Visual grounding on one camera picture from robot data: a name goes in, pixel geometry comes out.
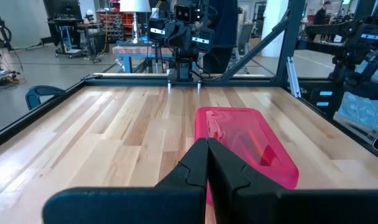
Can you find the black equipment cart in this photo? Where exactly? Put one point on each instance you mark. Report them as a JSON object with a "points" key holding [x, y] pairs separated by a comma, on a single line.
{"points": [[70, 37]]}

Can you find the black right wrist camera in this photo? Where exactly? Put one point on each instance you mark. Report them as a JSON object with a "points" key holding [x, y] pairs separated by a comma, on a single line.
{"points": [[188, 11]]}

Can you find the wooden table blue legs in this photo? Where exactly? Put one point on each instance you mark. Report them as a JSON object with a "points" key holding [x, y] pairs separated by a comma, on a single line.
{"points": [[129, 51]]}

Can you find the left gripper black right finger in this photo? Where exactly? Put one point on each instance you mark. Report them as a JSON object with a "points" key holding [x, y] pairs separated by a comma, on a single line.
{"points": [[300, 207]]}

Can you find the blue chair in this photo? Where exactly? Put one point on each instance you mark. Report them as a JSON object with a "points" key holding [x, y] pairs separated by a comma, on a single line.
{"points": [[42, 89]]}

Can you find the shelf with red bins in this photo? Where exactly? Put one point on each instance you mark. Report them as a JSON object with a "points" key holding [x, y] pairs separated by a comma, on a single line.
{"points": [[114, 21]]}

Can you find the black background robot arm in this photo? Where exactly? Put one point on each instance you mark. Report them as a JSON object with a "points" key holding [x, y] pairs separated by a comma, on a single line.
{"points": [[347, 34]]}

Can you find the grey office chair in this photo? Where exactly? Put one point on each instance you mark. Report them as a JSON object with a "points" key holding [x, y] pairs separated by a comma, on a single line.
{"points": [[246, 37]]}

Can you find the white shade table lamp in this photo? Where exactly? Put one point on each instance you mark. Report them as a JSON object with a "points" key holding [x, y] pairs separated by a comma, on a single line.
{"points": [[135, 5]]}

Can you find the black monitor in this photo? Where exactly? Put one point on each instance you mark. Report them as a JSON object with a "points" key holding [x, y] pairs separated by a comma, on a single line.
{"points": [[62, 8]]}

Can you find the black controller box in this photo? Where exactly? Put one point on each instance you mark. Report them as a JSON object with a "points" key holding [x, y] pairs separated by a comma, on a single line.
{"points": [[325, 99]]}

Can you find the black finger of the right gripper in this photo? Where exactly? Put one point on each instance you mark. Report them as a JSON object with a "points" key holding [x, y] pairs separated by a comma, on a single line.
{"points": [[171, 81], [198, 82]]}

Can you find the person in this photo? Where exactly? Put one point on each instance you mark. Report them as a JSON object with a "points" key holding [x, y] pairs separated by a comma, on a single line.
{"points": [[322, 15], [226, 28]]}

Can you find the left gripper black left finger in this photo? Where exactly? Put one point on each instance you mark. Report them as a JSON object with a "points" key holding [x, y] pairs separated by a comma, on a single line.
{"points": [[129, 205]]}

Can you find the black aluminium table frame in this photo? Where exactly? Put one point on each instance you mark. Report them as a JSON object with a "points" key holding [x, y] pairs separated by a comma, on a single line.
{"points": [[129, 81]]}

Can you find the pink plastic supply box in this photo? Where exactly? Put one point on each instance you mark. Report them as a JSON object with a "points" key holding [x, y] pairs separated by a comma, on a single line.
{"points": [[238, 130]]}

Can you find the silver frame bracket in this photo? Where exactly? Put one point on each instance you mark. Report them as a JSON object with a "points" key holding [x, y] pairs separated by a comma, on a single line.
{"points": [[294, 77]]}

